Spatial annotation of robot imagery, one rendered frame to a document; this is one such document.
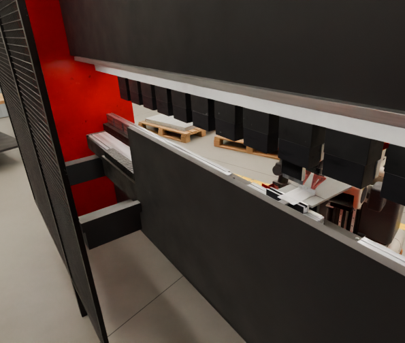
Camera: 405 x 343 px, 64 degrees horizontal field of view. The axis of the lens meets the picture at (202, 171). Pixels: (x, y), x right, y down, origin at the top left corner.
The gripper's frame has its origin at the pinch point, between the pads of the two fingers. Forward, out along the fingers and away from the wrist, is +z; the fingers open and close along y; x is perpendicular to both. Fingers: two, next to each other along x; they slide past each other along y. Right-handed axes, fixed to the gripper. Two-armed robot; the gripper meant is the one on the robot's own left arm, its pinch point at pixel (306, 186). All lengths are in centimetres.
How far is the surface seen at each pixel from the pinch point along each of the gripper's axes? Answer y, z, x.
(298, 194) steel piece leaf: 1.1, 3.9, -5.1
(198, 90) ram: -56, -25, -30
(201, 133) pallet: -338, 7, 195
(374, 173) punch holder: 30.7, -14.0, -16.1
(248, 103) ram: -20.3, -24.3, -29.1
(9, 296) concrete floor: -143, 147, -65
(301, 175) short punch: 5.8, -4.4, -15.2
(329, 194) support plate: 8.2, -0.6, 4.1
